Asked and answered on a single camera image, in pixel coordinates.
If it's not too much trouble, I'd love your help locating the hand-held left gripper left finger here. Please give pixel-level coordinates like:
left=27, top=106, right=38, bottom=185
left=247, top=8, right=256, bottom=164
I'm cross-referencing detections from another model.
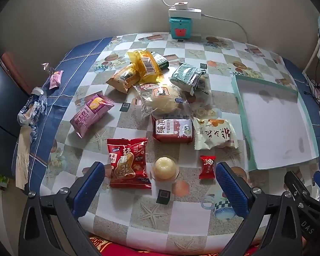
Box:
left=18, top=161, right=106, bottom=256

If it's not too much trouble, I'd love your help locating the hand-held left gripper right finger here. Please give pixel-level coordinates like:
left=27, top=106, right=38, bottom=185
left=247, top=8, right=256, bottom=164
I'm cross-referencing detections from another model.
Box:
left=215, top=161, right=303, bottom=256

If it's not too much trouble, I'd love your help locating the small red candy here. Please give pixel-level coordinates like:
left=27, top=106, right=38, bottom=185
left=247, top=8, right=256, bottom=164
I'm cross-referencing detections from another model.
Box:
left=199, top=155, right=216, bottom=180

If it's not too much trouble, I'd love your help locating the red peanut packet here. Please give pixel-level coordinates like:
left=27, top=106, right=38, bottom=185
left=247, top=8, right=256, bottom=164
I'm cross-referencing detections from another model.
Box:
left=107, top=137, right=152, bottom=190

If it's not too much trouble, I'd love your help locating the cream snack packet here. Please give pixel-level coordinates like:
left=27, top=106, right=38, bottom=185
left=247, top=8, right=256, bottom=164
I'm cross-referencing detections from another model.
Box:
left=193, top=117, right=239, bottom=150

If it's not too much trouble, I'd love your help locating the yellow jelly cup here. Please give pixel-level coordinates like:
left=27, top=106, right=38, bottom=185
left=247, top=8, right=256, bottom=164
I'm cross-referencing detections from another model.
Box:
left=152, top=156, right=180, bottom=183

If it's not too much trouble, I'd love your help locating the white tray with teal rim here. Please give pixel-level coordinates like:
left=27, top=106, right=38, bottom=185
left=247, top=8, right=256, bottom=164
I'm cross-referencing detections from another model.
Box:
left=231, top=74, right=320, bottom=172

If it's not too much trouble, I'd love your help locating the large pink cake roll packet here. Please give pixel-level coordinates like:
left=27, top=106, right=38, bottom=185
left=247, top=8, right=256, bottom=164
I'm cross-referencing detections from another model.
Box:
left=69, top=94, right=116, bottom=138

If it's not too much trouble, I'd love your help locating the red white biscuit packet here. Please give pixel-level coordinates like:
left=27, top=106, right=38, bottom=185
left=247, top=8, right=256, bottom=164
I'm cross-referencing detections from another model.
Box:
left=151, top=115, right=194, bottom=144

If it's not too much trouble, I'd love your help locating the clear cracker packet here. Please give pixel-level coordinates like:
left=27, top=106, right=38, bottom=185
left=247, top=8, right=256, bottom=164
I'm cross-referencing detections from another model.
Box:
left=195, top=72, right=210, bottom=96

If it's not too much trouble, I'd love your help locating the bun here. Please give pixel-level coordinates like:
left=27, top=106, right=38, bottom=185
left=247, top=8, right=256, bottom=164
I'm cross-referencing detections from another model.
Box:
left=133, top=83, right=190, bottom=118

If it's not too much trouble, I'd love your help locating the orange bread packet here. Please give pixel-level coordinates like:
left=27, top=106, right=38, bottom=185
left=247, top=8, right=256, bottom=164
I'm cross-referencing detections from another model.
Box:
left=106, top=63, right=142, bottom=94

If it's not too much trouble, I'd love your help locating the white green biscuit packet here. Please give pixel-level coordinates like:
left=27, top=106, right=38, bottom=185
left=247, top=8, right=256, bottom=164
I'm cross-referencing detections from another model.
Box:
left=169, top=62, right=206, bottom=94

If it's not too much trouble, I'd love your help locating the yellow translucent snack packet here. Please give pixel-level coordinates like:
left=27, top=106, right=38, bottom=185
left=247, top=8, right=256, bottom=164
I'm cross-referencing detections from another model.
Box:
left=127, top=49, right=164, bottom=84

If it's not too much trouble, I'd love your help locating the dark green biscuit packet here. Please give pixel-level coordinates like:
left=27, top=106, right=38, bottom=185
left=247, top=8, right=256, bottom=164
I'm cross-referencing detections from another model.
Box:
left=152, top=53, right=169, bottom=71

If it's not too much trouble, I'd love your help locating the checkered printed tablecloth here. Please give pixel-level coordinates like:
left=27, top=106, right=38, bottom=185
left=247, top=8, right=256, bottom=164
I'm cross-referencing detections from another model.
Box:
left=41, top=31, right=320, bottom=246

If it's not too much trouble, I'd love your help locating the beige paper sheet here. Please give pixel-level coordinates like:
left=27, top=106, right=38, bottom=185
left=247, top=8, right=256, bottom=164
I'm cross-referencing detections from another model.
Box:
left=15, top=125, right=38, bottom=190

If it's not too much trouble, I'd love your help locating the red cloth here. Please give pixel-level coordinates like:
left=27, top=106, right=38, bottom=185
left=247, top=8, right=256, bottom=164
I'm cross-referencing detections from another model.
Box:
left=88, top=235, right=259, bottom=256

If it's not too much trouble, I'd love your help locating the crumpled white blue wrapper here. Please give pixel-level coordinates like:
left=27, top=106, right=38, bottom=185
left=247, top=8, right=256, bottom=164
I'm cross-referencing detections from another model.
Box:
left=17, top=87, right=48, bottom=127

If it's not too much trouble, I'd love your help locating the small pink snack packet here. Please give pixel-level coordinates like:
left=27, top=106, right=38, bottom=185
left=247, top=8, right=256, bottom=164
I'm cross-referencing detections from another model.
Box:
left=48, top=70, right=64, bottom=90

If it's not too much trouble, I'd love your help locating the white metal rack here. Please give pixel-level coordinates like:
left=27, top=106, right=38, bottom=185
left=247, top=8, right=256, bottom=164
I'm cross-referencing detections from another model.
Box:
left=303, top=16, right=320, bottom=104

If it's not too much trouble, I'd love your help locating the dark cabinet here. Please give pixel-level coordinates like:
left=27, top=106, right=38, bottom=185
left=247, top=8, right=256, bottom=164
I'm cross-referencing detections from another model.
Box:
left=0, top=43, right=24, bottom=139

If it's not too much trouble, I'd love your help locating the blue plaid tablecloth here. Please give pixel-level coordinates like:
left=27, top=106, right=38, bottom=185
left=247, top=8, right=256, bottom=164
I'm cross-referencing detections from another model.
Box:
left=12, top=39, right=320, bottom=192

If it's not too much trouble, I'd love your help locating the teal box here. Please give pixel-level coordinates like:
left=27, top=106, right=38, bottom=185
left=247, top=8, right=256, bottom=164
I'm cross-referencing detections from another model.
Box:
left=169, top=16, right=194, bottom=39

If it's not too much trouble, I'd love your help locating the white power cable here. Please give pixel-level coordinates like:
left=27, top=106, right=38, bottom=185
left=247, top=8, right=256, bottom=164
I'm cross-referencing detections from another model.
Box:
left=201, top=13, right=248, bottom=43

